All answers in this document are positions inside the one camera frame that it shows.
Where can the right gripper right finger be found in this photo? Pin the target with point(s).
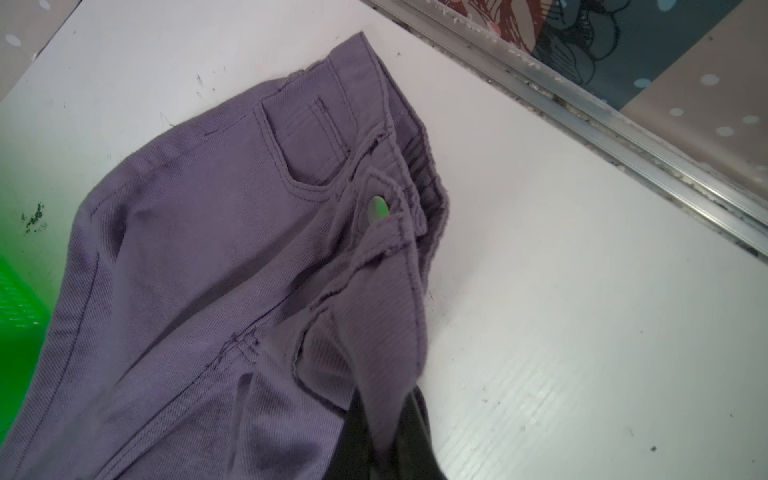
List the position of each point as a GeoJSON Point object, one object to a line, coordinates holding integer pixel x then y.
{"type": "Point", "coordinates": [413, 454]}

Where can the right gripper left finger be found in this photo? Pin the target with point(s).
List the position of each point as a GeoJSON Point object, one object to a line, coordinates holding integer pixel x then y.
{"type": "Point", "coordinates": [354, 457]}

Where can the purple trousers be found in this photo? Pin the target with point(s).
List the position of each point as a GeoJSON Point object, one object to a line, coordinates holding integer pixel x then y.
{"type": "Point", "coordinates": [231, 284]}

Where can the green plastic basket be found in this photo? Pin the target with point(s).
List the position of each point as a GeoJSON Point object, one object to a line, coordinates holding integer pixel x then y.
{"type": "Point", "coordinates": [24, 320]}

